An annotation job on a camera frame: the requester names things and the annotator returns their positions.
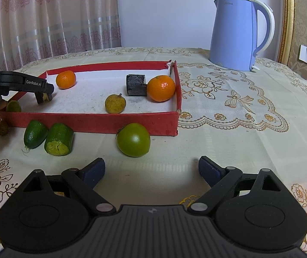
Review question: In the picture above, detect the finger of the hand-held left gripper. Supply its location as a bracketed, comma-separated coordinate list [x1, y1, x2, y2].
[0, 71, 54, 105]

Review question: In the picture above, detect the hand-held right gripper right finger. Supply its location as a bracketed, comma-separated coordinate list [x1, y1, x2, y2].
[188, 156, 287, 217]

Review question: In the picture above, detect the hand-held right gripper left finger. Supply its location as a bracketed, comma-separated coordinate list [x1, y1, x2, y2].
[20, 158, 116, 217]

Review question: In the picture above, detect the small orange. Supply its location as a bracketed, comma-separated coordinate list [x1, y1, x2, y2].
[56, 70, 77, 90]

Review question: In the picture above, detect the yellow-brown round fruit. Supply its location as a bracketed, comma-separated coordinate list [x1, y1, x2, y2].
[105, 94, 127, 114]

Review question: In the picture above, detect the red shallow cardboard box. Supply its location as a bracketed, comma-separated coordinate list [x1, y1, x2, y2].
[0, 60, 183, 137]

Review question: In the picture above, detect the large orange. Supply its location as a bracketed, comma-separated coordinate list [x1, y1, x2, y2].
[146, 75, 176, 103]

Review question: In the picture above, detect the small green round fruit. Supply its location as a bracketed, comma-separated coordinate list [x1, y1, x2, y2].
[6, 100, 22, 113]

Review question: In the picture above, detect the green cucumber piece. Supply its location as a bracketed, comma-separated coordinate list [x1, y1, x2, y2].
[23, 120, 49, 149]
[44, 123, 74, 157]

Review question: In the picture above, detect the green tomato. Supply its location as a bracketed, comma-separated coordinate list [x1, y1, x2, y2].
[116, 123, 151, 157]

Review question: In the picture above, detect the patterned pink curtain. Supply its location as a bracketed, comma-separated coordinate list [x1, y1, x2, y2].
[0, 0, 122, 70]

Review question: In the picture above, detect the blue electric kettle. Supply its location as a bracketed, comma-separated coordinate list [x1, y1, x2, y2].
[209, 0, 275, 72]

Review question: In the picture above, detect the gold wall frame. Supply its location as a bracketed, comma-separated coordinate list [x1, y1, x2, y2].
[276, 0, 296, 65]

